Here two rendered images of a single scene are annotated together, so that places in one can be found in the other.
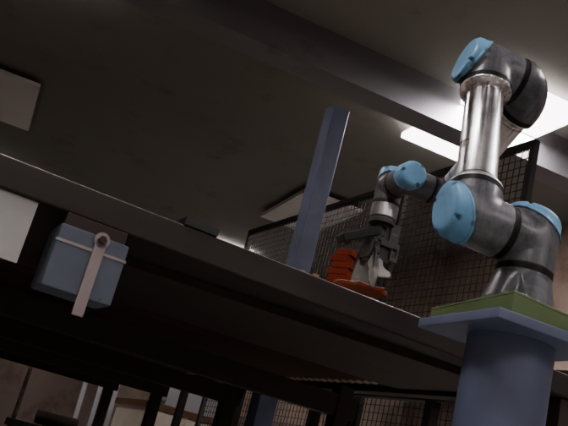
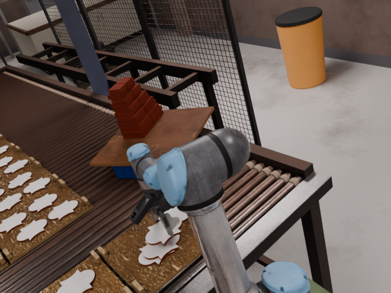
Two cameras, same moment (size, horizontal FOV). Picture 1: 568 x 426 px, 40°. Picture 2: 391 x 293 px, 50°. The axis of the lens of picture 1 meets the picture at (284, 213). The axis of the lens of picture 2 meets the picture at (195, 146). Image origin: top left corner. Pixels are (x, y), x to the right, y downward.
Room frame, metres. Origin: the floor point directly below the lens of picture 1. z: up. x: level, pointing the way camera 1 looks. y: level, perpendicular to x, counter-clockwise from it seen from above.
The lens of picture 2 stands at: (0.80, -0.30, 2.00)
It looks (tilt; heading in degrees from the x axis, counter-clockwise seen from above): 30 degrees down; 353
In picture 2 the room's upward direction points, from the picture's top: 18 degrees counter-clockwise
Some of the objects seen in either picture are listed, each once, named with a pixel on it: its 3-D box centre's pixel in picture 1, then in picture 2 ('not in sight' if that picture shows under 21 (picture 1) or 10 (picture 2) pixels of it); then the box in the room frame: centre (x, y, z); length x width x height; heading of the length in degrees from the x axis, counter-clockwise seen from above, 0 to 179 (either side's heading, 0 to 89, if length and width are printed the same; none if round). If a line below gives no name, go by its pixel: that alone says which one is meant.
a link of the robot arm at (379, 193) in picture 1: (390, 188); (142, 161); (2.03, -0.27, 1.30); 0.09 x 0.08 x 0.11; 13
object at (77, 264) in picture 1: (79, 269); not in sight; (1.47, 0.35, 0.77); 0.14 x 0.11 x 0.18; 115
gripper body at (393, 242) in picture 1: (379, 242); (158, 196); (2.03, -0.27, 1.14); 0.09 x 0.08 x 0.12; 108
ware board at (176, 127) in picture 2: not in sight; (153, 135); (2.72, -0.35, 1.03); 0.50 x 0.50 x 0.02; 53
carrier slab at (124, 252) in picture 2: not in sight; (163, 240); (2.06, -0.23, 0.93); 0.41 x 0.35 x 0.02; 113
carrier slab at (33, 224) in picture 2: not in sight; (38, 216); (2.54, 0.29, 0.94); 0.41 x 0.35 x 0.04; 115
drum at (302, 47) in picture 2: not in sight; (302, 49); (4.67, -2.16, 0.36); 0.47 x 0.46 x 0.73; 106
